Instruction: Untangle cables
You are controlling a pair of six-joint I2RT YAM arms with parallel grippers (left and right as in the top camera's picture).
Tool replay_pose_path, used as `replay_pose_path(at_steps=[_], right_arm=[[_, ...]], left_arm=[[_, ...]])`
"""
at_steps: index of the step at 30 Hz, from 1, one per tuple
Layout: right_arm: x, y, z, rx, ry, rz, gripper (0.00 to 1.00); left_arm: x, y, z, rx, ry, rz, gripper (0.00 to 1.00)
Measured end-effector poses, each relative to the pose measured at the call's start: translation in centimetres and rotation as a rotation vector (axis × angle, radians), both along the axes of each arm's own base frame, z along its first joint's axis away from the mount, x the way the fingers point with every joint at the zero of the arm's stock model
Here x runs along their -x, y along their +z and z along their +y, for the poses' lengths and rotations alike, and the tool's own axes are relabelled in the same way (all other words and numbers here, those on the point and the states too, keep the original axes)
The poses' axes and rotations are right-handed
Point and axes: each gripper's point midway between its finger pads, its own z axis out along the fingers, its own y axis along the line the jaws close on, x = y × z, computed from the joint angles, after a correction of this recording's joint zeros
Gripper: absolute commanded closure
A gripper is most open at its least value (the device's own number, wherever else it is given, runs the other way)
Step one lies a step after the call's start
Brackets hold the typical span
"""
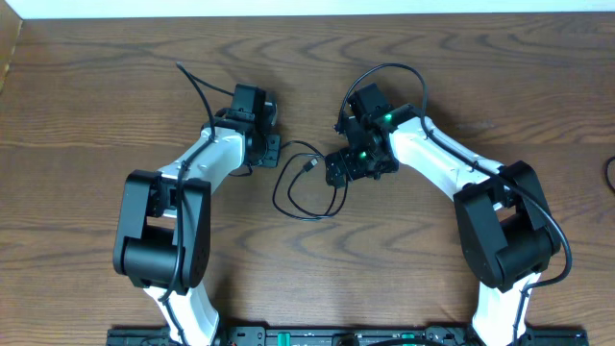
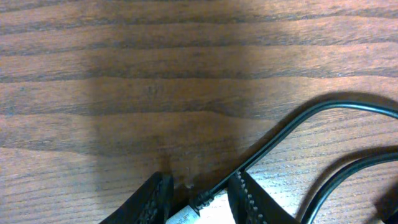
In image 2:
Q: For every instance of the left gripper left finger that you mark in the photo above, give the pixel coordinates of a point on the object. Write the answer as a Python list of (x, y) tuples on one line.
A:
[(149, 204)]

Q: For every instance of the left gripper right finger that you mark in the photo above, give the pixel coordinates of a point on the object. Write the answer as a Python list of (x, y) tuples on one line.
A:
[(251, 204)]

